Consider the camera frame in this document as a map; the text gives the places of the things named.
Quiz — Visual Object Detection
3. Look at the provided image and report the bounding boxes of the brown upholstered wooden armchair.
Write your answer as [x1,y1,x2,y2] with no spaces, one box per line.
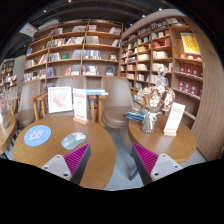
[9,79,48,131]
[35,75,98,126]
[96,75,136,129]

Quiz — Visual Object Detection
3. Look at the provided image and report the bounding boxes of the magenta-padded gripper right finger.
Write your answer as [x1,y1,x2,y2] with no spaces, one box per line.
[130,143,184,186]

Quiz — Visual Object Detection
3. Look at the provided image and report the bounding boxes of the stack of books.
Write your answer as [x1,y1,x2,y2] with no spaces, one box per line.
[123,107,148,124]

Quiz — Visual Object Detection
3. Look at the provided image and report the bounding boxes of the wide wooden bookshelf unit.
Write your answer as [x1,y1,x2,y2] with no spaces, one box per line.
[22,19,124,94]

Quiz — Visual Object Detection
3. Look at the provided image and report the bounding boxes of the white framed floral picture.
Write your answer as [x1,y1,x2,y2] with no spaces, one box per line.
[47,86,74,114]

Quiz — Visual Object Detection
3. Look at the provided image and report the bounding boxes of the white sign on wooden base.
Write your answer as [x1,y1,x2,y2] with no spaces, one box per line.
[72,87,90,126]

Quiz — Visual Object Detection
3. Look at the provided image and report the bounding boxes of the grey computer mouse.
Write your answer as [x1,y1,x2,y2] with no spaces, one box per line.
[60,131,88,150]

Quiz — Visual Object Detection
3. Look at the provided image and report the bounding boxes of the glass vase with pink flowers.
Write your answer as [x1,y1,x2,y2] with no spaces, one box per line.
[0,87,16,130]

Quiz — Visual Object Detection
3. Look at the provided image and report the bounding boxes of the glass vase with dried flowers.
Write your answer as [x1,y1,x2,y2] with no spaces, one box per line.
[136,63,176,134]

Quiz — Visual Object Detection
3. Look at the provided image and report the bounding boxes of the small distant wooden bookshelf unit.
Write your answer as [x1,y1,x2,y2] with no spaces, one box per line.
[0,59,18,89]

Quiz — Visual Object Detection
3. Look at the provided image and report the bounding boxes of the round wooden side table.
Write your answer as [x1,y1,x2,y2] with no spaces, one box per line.
[0,114,18,156]
[128,114,198,164]

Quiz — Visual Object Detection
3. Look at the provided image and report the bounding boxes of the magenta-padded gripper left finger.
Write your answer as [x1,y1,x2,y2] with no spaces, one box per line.
[41,143,92,186]

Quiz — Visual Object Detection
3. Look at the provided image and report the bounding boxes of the round blue cartoon mouse pad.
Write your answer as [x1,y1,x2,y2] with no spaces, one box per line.
[23,124,52,148]

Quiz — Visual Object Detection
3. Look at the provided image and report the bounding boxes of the curved wooden bookshelf unit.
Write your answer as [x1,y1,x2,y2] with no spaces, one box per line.
[119,14,205,129]

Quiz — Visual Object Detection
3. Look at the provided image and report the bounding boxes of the small white table sign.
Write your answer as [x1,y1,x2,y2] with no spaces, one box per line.
[163,101,186,138]

